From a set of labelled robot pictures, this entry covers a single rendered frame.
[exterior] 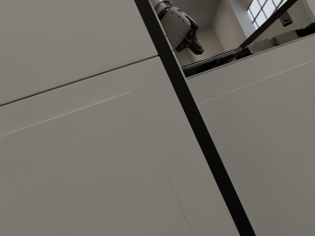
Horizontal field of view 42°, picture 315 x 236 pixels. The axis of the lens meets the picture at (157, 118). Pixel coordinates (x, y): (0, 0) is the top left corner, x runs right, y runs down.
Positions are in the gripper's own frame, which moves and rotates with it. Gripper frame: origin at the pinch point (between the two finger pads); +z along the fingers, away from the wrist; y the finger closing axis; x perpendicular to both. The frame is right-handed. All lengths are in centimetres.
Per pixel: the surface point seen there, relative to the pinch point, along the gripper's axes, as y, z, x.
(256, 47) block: -12.1, 13.8, -3.4
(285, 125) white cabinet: -14.1, 39.4, 27.3
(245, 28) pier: 171, -223, -631
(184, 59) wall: 408, -382, -834
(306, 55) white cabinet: -24.7, 29.9, 15.3
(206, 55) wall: 336, -321, -795
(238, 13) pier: 160, -255, -632
